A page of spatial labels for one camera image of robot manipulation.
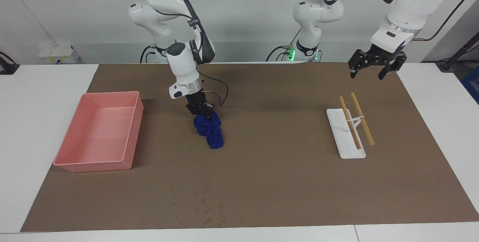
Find black clamp mount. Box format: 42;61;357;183
0;51;20;75

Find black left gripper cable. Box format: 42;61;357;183
412;0;470;42

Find white towel rack stand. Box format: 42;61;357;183
326;108;366;159

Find pink plastic tray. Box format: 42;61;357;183
53;91;144;173

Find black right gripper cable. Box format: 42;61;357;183
112;0;229;107

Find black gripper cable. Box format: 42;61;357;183
412;0;470;42
112;0;229;107

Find blue box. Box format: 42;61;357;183
460;66;479;105

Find spilled water droplets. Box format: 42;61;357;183
170;186;227;227

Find brown table mat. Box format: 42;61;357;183
20;62;479;233

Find wooden rack rod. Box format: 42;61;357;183
350;92;375;147
339;96;362;150

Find blue towel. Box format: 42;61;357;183
193;112;224;149

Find black tripod stand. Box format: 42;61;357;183
436;33;479;72

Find black base cable bundle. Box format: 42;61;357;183
266;29;302;62

